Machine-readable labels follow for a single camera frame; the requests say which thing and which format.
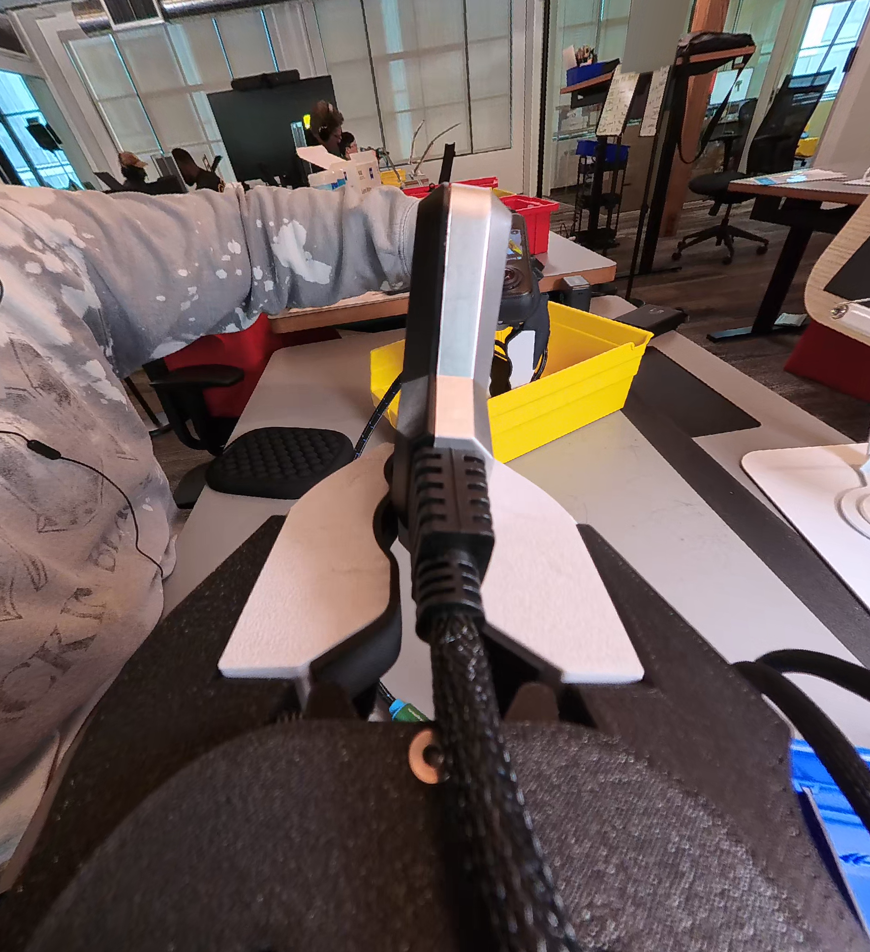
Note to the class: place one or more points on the dark charger block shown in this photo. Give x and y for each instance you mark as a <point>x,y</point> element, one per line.
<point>576,291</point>

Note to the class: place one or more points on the person's grey patterned clothing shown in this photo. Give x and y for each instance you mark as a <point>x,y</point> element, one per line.
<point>48,558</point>

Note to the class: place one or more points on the black office chair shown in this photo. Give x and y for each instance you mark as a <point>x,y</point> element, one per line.
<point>197,379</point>
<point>777,134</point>

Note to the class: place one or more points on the wood top office desk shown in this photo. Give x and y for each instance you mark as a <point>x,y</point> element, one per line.
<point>799,195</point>

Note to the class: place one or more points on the black monitor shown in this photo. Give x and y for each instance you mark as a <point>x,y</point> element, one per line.
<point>264,126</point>

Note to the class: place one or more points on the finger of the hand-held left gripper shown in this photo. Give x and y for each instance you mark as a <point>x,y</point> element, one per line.
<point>523,357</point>

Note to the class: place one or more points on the black pole stand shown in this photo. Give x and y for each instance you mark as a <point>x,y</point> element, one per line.
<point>658,186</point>

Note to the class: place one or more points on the blue plastic bin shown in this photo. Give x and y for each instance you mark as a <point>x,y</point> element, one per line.
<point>866,855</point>

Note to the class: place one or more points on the small blue bin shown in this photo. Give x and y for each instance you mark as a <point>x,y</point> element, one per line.
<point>602,151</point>
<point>591,74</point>

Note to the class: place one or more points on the white board stand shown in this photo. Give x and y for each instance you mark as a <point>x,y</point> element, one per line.
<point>814,483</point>

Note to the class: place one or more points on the red storage crate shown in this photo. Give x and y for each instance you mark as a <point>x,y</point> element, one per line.
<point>829,364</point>

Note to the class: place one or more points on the white printed package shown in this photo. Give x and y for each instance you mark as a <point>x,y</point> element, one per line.
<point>360,167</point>

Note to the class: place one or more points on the small yellow bin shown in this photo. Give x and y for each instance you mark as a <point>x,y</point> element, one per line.
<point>392,177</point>

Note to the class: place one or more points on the white hanging paper sheets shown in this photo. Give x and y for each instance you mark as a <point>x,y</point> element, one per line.
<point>617,104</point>

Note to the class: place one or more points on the small black box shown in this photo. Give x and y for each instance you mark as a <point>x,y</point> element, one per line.
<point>651,318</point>

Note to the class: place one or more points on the white wipes canister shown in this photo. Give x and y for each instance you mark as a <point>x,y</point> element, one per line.
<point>325,181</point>

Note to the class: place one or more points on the wooden post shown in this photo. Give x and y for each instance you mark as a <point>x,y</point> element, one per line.
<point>692,149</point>

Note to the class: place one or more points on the black shelf cart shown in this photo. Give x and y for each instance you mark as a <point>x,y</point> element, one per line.
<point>602,201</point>

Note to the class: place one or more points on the black wrist rest pad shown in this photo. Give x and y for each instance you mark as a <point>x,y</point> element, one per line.
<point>279,461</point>

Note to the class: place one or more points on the yellow plastic bin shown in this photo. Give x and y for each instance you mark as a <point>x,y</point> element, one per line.
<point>569,394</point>

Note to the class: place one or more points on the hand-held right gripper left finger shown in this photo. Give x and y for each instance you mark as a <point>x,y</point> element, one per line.
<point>316,580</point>

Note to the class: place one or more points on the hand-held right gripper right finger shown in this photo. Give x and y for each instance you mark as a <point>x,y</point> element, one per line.
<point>561,595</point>

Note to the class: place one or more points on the wood edged grey table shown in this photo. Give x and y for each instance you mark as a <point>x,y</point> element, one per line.
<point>569,260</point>

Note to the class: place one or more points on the red plastic bin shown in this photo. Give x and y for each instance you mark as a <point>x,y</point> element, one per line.
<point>535,216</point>
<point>465,183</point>

